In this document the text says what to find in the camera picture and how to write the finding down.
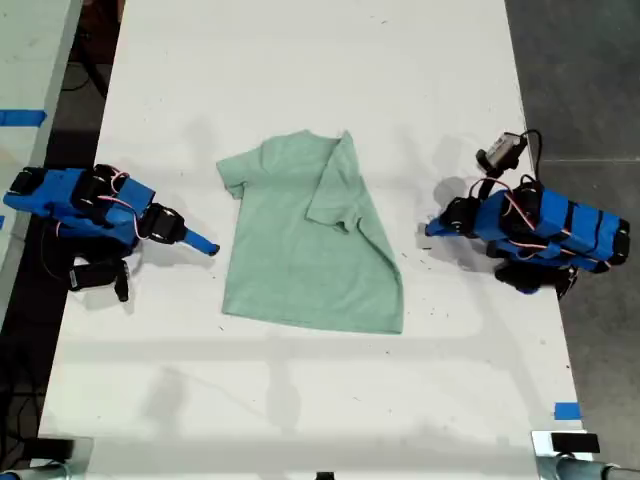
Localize grey metal tube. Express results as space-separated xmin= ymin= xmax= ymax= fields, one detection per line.
xmin=537 ymin=454 xmax=640 ymax=480
xmin=0 ymin=462 xmax=70 ymax=480

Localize short black camera stalk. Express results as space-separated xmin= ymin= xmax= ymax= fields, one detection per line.
xmin=113 ymin=258 xmax=131 ymax=303
xmin=478 ymin=166 xmax=504 ymax=199

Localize shiny metal plate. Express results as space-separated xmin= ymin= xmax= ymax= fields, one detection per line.
xmin=0 ymin=435 xmax=95 ymax=480

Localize pale green T-shirt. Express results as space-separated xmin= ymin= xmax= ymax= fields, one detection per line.
xmin=215 ymin=128 xmax=405 ymax=336

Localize small black box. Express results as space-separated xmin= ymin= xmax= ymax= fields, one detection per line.
xmin=550 ymin=432 xmax=600 ymax=455
xmin=22 ymin=437 xmax=76 ymax=461

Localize black floor cable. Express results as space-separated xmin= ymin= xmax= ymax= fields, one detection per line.
xmin=0 ymin=377 xmax=40 ymax=452
xmin=60 ymin=45 xmax=109 ymax=99

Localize white metal plate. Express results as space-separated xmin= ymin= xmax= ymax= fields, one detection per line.
xmin=530 ymin=429 xmax=602 ymax=480

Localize grey black camera box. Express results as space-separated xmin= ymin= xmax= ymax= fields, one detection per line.
xmin=475 ymin=131 xmax=529 ymax=169

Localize thin black camera cable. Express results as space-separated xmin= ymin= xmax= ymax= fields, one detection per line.
xmin=40 ymin=223 xmax=72 ymax=282

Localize long blue tape strip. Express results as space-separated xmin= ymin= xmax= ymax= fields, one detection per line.
xmin=0 ymin=108 xmax=49 ymax=127

